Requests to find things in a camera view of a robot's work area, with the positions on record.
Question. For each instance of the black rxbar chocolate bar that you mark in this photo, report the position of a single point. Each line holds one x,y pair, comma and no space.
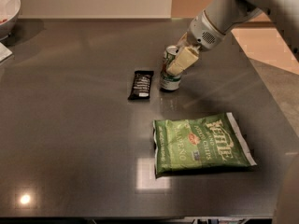
141,85

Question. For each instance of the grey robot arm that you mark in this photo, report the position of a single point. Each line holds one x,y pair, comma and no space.
220,17

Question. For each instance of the green Kettle chips bag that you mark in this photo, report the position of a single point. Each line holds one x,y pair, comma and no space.
194,144

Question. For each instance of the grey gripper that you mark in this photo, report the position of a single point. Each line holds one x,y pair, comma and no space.
202,34

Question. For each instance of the green 7up soda can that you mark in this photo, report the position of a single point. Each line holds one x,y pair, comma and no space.
169,82

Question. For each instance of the white paper sheet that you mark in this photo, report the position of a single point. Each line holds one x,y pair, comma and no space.
4,52

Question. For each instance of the white bowl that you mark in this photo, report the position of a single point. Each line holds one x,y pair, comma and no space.
9,12

